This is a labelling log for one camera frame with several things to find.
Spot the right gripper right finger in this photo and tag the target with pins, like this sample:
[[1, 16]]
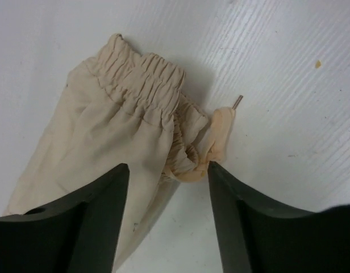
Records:
[[256, 233]]

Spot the beige trousers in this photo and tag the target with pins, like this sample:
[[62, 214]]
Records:
[[120, 106]]

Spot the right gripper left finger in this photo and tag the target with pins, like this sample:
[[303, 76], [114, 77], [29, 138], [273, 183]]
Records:
[[75, 233]]

